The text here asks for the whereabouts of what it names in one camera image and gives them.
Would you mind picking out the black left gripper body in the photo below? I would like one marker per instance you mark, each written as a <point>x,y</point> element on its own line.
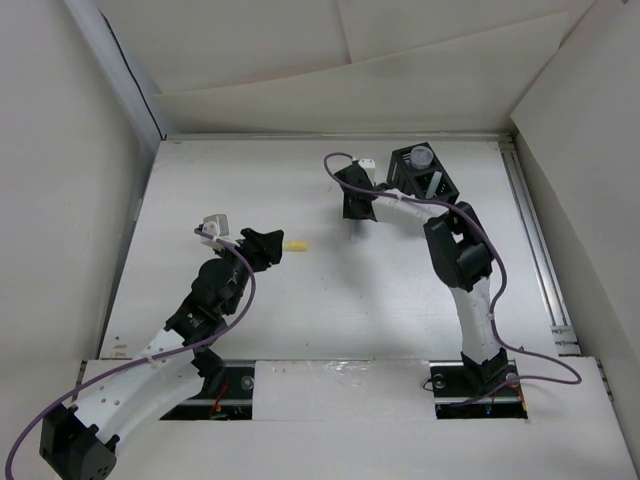
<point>241,273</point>

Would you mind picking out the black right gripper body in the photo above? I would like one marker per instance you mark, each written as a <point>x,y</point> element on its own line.
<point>349,210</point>

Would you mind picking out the black two-slot organizer box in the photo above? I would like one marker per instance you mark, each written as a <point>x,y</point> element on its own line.
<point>415,182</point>

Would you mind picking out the clear jar of paper clips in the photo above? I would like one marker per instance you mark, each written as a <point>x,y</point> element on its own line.
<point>421,157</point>

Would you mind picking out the green highlighter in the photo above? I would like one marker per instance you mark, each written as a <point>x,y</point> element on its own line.
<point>433,185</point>

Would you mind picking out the blue highlighter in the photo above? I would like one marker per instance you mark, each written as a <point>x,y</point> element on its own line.
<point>355,230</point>

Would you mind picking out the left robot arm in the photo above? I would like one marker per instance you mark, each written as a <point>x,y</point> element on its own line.
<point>83,441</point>

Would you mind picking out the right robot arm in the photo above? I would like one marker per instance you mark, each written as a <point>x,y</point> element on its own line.
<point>461,257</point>

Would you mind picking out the yellow highlighter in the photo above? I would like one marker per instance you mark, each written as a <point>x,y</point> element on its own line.
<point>295,246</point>

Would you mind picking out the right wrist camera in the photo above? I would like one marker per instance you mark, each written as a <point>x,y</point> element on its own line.
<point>369,167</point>

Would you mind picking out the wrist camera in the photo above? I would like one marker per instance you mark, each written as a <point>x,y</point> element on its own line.
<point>369,167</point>
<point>212,228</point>

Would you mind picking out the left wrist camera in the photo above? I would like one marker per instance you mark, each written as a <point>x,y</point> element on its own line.
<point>212,228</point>

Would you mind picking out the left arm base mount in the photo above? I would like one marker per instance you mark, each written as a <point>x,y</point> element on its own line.
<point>230,398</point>

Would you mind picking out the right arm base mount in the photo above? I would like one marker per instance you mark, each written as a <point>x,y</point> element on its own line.
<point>458,396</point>

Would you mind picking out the aluminium rail right edge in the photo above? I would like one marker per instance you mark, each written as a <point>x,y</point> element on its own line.
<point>562,331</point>

